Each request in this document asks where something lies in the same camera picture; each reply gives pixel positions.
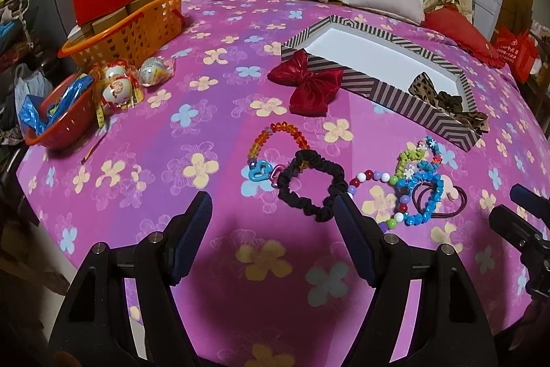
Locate maroon hair ties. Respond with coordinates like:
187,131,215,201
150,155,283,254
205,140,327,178
413,182,468,220

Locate leopard print hair bow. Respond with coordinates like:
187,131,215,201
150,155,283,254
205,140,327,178
407,72,491,134

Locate red cushion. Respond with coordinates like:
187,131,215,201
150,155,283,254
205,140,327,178
421,6,501,69

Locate black scrunchie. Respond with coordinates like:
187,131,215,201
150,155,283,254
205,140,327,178
277,149,348,223

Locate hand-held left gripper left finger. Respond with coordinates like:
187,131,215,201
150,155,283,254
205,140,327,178
47,191,214,367

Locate orange plastic basket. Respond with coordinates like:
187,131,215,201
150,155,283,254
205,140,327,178
58,0,187,69

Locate grey plastic bag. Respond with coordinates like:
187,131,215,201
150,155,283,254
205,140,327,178
14,64,54,119

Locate red satin hair bow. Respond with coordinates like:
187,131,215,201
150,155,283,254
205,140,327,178
268,50,344,117

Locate multicolour round bead bracelet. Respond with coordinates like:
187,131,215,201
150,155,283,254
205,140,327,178
347,169,414,232

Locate red plastic bowl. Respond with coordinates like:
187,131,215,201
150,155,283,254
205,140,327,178
23,72,97,148

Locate pencil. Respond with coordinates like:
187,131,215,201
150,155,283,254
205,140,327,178
81,130,108,165

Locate orange bead bracelet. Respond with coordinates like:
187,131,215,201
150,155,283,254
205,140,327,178
246,121,311,189

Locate pile of clothes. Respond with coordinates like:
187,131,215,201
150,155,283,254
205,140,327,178
0,0,35,64

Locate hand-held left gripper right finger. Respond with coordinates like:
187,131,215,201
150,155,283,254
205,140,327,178
333,192,504,367

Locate green and blue bead bracelet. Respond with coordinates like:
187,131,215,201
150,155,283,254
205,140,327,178
389,136,445,189

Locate striped cardboard box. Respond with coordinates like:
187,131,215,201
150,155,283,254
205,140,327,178
280,15,486,150

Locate red shopping bag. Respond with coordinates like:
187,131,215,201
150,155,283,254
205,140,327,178
494,27,540,84

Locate blue plastic bag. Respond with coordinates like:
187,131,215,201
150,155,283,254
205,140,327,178
18,75,95,134

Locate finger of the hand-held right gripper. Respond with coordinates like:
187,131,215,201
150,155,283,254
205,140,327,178
489,204,550,260
509,184,550,222

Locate pink floral bedsheet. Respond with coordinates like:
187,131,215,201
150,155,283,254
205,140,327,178
17,0,546,367

